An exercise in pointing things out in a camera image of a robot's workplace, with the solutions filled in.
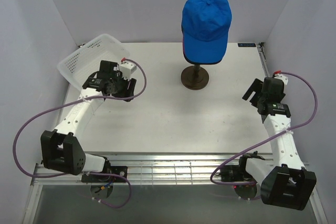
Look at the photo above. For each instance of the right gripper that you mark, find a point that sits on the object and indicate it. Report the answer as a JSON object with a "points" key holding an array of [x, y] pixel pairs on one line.
{"points": [[256, 86]]}

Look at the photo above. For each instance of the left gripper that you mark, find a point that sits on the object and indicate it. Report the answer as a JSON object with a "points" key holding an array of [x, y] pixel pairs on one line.
{"points": [[127, 93]]}

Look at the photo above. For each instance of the blue cap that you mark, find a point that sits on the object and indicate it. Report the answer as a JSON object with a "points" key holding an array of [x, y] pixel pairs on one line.
{"points": [[205, 27]]}

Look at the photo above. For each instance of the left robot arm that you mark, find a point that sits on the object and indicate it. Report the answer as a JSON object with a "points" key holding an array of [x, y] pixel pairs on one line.
{"points": [[61, 149]]}

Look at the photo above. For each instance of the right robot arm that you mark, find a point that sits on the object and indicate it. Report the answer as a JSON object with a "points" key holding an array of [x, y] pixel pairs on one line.
{"points": [[288, 184]]}

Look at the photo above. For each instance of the blue logo sticker right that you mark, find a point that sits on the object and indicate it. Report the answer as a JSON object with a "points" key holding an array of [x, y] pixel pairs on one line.
{"points": [[246, 45]]}

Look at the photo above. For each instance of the white plastic basket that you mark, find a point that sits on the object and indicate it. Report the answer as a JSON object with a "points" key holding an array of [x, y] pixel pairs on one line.
{"points": [[79, 65]]}

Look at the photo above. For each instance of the brown mannequin stand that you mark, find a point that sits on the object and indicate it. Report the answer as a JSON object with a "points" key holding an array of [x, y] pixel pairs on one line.
{"points": [[194, 77]]}

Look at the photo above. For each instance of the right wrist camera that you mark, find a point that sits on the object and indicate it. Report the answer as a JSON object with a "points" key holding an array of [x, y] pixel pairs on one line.
{"points": [[279, 75]]}

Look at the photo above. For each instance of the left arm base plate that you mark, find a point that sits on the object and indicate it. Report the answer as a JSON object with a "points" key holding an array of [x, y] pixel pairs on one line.
{"points": [[118, 170]]}

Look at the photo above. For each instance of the aluminium rail frame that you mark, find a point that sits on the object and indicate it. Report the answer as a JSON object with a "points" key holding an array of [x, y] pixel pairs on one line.
{"points": [[171, 146]]}

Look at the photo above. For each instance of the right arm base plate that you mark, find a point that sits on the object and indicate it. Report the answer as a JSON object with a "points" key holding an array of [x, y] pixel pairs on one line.
{"points": [[233, 173]]}

